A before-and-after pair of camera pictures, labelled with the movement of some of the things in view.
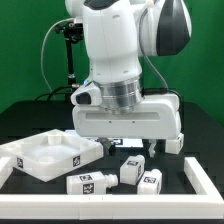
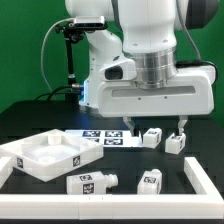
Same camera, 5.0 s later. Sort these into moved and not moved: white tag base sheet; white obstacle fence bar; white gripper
Moved: white gripper
Not moved: white tag base sheet; white obstacle fence bar
